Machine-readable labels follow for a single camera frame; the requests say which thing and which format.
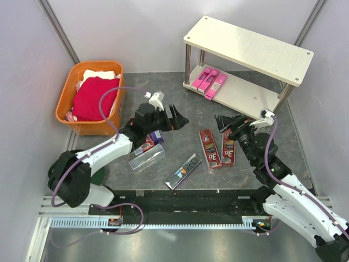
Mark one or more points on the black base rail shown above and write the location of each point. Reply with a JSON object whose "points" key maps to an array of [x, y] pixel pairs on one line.
{"points": [[215, 205]]}

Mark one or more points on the silver toothpaste box long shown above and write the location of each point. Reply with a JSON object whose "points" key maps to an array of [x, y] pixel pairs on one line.
{"points": [[147, 157]]}

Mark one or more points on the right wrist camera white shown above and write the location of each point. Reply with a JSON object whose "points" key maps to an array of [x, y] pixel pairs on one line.
{"points": [[266, 119]]}

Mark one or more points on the orange plastic basket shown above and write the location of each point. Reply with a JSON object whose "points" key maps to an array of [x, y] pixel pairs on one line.
{"points": [[65, 103]]}

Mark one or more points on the red 3D toothpaste box right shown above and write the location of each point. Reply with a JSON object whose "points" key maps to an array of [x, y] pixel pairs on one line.
{"points": [[228, 149]]}

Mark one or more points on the white cloth in basket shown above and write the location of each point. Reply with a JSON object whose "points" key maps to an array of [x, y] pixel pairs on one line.
{"points": [[109, 75]]}

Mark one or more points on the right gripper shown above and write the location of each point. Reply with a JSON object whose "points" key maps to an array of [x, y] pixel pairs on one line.
{"points": [[242, 123]]}

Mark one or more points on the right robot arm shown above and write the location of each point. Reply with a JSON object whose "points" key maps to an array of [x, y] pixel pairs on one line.
{"points": [[282, 195]]}

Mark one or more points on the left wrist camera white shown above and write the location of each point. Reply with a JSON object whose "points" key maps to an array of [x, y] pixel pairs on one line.
{"points": [[155, 99]]}

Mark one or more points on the red 3D toothpaste box middle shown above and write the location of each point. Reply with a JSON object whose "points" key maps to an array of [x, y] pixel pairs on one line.
{"points": [[210, 150]]}

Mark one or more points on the small pink packet in basket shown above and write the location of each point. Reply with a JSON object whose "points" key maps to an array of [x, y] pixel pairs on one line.
{"points": [[70, 117]]}

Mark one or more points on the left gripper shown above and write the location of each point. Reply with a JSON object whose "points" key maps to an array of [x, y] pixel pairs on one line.
{"points": [[178, 121]]}

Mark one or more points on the red 3d toothpaste box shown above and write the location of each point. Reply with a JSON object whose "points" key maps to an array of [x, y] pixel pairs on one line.
{"points": [[228, 149], [148, 144], [210, 150]]}

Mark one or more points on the white cable duct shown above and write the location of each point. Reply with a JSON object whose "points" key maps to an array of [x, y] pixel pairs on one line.
{"points": [[243, 223]]}

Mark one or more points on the red 3D toothpaste box left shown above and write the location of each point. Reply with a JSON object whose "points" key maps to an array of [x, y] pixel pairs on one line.
{"points": [[148, 144]]}

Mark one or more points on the red folded cloth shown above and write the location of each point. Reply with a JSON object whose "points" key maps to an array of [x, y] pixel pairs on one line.
{"points": [[86, 101]]}

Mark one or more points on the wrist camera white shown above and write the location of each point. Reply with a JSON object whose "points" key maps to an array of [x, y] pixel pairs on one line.
{"points": [[266, 119], [155, 99]]}

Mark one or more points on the holographic purple toothpaste box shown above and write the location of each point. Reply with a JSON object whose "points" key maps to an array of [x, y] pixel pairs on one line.
{"points": [[180, 175]]}

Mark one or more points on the pink toothpaste box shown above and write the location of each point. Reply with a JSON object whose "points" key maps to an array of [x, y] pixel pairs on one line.
{"points": [[208, 81], [218, 82], [201, 78]]}

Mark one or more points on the silver toothpaste box small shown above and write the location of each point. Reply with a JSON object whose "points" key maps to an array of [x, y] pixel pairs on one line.
{"points": [[138, 151]]}

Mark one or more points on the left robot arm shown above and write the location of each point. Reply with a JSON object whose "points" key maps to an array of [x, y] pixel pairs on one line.
{"points": [[70, 176]]}

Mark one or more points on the white two-tier shelf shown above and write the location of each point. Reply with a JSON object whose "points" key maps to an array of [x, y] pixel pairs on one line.
{"points": [[277, 59]]}

